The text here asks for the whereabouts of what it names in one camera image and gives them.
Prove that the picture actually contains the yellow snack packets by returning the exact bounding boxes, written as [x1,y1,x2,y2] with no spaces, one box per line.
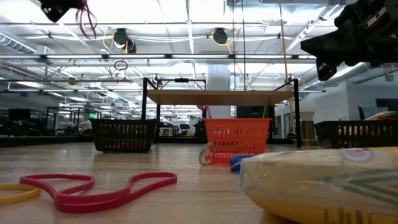
[364,110,398,122]

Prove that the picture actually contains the yellow hanging cable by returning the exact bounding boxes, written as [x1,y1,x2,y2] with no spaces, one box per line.
[278,0,296,134]

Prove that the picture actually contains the blue spiral coil keychain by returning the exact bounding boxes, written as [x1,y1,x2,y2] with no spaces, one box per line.
[229,154,254,173]

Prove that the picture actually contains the orange-red spiral coil keychain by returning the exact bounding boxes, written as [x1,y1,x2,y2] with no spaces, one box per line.
[198,141,256,167]

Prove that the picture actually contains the yellow plastic snack bag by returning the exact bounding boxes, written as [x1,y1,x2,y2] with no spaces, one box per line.
[239,146,398,224]

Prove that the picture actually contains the black metal rig frame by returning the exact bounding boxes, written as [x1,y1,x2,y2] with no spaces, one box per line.
[0,134,398,150]

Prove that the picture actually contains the white bulb lamp wooden base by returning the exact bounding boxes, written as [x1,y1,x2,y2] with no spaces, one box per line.
[298,98,320,146]

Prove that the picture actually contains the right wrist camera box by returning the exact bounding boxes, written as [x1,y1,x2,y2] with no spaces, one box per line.
[316,58,339,82]

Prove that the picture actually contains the black background monitor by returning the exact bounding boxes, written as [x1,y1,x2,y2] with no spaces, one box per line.
[7,108,32,122]

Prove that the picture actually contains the black screen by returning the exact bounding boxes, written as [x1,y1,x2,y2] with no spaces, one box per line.
[235,105,276,121]

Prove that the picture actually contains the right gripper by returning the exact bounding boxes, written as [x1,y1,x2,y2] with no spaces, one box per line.
[300,0,398,68]

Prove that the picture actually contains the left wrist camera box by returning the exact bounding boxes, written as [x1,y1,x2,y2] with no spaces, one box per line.
[39,0,71,23]

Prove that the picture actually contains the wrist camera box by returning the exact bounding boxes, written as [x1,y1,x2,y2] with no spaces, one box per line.
[39,0,71,23]
[316,58,339,82]

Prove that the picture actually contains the long brown rubber band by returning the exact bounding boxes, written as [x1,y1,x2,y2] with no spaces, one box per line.
[76,1,98,40]

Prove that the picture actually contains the yellow rubber band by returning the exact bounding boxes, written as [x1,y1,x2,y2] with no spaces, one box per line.
[0,182,42,207]

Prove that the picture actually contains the orange plastic mesh basket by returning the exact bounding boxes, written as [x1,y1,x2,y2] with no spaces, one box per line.
[203,118,273,156]

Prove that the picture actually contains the wooden riser shelf black legs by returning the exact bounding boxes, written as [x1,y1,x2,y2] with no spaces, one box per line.
[140,77,302,149]

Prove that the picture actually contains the black ceiling cord reel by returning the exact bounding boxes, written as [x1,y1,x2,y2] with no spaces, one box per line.
[211,27,229,46]
[112,27,137,54]

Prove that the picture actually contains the red rubber band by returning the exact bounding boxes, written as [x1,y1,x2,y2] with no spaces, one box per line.
[19,171,178,215]

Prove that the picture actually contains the black plastic mesh basket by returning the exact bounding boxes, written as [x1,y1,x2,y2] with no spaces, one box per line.
[313,119,398,150]
[89,118,158,154]

